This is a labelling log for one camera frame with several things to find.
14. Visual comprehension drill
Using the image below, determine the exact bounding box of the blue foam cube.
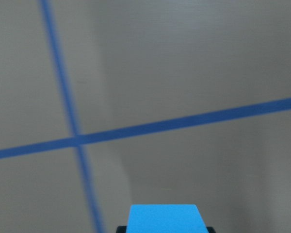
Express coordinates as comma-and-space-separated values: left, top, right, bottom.
126, 204, 208, 233

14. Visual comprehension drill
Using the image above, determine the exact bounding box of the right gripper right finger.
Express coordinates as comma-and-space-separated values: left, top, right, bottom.
207, 227, 215, 233

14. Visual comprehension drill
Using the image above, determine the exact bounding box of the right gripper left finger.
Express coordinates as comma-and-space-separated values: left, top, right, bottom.
116, 226, 127, 233

